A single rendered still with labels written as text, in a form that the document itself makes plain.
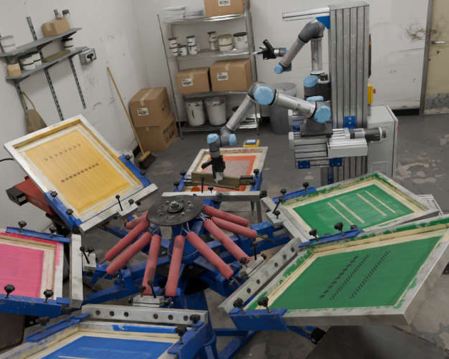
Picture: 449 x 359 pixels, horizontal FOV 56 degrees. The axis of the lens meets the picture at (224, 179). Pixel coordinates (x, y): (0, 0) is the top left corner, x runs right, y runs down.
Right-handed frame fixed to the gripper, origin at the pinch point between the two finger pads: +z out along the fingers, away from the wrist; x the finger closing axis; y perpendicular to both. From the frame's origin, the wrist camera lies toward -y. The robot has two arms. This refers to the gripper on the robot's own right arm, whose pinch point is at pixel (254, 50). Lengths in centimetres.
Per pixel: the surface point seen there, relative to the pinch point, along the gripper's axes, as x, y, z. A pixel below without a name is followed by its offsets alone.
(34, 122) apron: -115, 24, 186
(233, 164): -85, 61, -14
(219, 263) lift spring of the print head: -208, 25, -87
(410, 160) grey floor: 133, 188, -103
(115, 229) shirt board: -188, 50, 16
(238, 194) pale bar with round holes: -136, 46, -51
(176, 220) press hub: -202, 10, -61
